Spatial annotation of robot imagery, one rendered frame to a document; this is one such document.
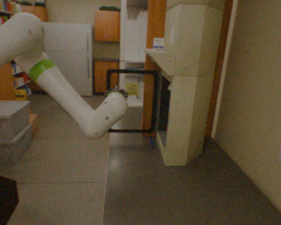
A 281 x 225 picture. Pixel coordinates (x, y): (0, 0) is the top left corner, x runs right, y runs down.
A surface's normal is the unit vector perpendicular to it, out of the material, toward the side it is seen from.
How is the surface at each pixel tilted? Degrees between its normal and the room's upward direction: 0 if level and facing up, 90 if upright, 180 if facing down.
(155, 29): 90
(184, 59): 90
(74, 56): 90
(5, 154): 95
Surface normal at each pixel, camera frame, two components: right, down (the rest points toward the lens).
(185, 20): 0.09, 0.32
